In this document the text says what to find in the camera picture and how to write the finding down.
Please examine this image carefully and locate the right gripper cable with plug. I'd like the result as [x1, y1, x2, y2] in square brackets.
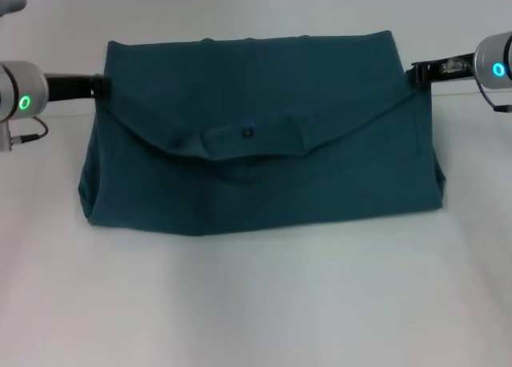
[442, 58, 512, 114]

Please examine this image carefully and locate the gripper cable with plug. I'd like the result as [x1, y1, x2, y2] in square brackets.
[7, 118, 50, 144]
[442, 58, 512, 114]

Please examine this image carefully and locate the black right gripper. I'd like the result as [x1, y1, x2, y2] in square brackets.
[410, 52, 478, 91]

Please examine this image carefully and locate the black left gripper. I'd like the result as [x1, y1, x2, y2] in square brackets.
[42, 73, 113, 103]

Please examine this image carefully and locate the teal t-shirt with FREE print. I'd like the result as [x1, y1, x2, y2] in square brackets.
[77, 30, 447, 238]

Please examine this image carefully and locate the left gripper cable with plug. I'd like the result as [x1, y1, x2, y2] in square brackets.
[7, 118, 50, 144]

